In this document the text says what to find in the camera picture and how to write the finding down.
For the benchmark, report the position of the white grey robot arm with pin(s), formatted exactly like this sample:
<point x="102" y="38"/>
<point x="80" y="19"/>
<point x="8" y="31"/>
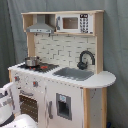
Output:
<point x="9" y="106"/>

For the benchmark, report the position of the left red stove knob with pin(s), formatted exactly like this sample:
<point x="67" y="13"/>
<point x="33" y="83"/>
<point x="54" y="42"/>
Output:
<point x="16" y="78"/>

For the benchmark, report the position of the right red stove knob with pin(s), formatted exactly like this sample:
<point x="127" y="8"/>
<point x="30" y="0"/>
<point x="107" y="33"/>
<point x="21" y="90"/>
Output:
<point x="35" y="84"/>

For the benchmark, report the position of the grey cabinet door handle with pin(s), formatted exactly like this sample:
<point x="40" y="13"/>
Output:
<point x="50" y="110"/>

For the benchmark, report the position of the wooden toy kitchen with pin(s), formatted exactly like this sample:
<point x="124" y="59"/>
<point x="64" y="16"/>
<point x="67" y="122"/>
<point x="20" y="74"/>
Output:
<point x="88" y="97"/>

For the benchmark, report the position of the black toy stovetop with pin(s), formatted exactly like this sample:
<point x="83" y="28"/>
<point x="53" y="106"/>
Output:
<point x="42" y="67"/>

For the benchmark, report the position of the grey toy sink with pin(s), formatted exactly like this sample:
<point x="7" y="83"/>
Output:
<point x="74" y="74"/>

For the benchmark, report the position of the grey range hood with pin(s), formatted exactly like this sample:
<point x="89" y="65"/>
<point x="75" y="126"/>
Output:
<point x="44" y="23"/>

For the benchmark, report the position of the red stove knob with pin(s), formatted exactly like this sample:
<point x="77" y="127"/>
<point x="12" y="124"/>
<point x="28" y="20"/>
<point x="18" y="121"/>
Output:
<point x="35" y="84"/>
<point x="16" y="78"/>

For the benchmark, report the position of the toy oven door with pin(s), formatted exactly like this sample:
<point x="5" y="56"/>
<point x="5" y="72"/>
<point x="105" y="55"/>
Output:
<point x="29" y="106"/>

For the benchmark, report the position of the grey dishwasher panel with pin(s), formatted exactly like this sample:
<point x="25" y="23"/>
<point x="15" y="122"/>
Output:
<point x="63" y="105"/>

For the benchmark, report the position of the toy microwave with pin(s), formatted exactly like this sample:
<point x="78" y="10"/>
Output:
<point x="74" y="23"/>

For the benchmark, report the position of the silver toy pot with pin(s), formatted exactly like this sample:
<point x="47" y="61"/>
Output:
<point x="32" y="61"/>

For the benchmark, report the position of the black toy faucet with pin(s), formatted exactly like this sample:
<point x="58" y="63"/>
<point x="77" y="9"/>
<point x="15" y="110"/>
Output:
<point x="83" y="64"/>

